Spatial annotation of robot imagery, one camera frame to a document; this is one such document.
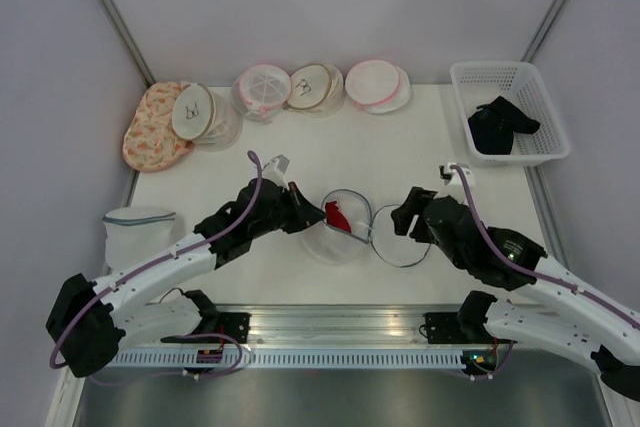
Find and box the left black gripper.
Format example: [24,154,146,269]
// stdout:
[250,182,326,239]

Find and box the red bra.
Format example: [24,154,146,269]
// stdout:
[324,200,352,234]

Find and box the white mesh bag blue zipper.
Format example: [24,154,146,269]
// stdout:
[301,189,431,268]

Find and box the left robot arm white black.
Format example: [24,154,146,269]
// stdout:
[45,178,326,378]

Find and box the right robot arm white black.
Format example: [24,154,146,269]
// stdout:
[390,187,639,400]

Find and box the black bra in basket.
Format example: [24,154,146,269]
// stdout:
[467,96,541,155]

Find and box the white pink trim flat bag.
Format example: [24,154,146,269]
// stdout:
[344,59,412,114]

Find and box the beige bag bra logo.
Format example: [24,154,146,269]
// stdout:
[284,64,345,118]

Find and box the white bag pink zipper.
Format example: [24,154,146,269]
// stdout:
[231,64,292,122]

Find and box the white bag bra logo left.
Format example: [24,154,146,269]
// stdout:
[171,83,242,152]

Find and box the floral orange laundry bag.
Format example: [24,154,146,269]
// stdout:
[122,82,194,173]

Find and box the white mesh bag blue trim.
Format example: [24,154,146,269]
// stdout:
[102,206,185,272]

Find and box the white plastic basket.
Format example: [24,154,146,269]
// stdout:
[450,61,570,167]

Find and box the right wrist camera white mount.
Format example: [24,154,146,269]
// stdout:
[439,162,476,189]

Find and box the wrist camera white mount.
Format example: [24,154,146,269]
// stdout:
[262,154,290,188]
[439,162,476,189]

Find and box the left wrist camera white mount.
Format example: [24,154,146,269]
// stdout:
[262,154,290,188]

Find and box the aluminium mounting rail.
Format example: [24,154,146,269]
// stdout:
[218,304,463,349]

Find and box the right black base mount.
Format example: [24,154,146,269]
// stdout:
[419,312,479,345]

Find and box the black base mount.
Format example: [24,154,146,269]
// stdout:
[194,311,251,344]
[419,312,479,345]

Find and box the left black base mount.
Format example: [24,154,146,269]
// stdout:
[194,311,251,344]

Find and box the white slotted cable duct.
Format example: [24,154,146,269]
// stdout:
[109,347,464,370]

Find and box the right corner aluminium post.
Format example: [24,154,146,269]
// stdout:
[521,0,570,63]

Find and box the corner aluminium post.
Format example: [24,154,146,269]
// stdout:
[97,0,156,87]
[521,0,570,63]

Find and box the left corner aluminium post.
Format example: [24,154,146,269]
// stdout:
[97,0,156,87]

